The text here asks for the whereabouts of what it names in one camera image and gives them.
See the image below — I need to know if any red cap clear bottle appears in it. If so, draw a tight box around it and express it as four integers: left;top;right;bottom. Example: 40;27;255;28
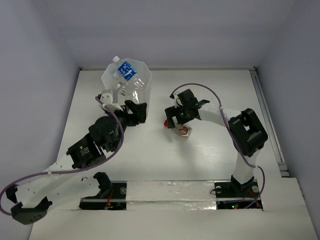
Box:
163;119;193;139

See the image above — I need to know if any large ribbed clear bottle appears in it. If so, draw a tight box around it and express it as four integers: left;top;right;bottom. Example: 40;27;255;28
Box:
115;80;147;104

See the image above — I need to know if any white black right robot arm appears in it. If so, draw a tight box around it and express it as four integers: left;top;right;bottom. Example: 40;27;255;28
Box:
164;89;268;196

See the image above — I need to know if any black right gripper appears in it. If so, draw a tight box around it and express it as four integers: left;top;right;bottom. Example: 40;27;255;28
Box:
165;103;193;128

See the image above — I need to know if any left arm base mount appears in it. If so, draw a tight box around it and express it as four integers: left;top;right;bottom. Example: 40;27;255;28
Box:
79;172;128;211

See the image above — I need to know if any white translucent plastic bin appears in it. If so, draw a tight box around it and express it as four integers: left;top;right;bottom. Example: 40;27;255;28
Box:
101;56;152;112

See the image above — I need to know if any blue label water bottle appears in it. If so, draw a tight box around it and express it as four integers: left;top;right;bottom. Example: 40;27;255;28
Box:
112;56;146;89

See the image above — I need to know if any silver taped front rail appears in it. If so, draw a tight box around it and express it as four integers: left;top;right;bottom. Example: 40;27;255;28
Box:
125;180;217;211

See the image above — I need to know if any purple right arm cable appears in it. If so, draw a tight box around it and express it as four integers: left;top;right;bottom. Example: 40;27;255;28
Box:
170;83;266;210

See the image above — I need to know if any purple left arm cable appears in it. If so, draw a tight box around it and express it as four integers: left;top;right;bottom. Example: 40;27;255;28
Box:
0;98;125;217

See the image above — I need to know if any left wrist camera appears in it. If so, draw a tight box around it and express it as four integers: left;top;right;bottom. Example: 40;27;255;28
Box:
95;89;124;113

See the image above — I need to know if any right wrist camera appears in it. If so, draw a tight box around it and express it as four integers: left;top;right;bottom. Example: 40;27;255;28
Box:
169;91;182;108

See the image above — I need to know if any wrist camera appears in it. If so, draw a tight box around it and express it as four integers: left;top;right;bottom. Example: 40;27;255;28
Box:
95;89;124;113
169;91;182;108

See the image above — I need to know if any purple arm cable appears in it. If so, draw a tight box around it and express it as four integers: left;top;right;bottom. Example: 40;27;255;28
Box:
0;98;125;217
170;83;266;210

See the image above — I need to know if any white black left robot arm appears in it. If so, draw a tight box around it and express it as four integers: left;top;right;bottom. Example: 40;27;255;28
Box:
0;100;148;225

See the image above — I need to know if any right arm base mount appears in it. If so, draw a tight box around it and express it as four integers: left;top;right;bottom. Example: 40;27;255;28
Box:
210;180;260;210

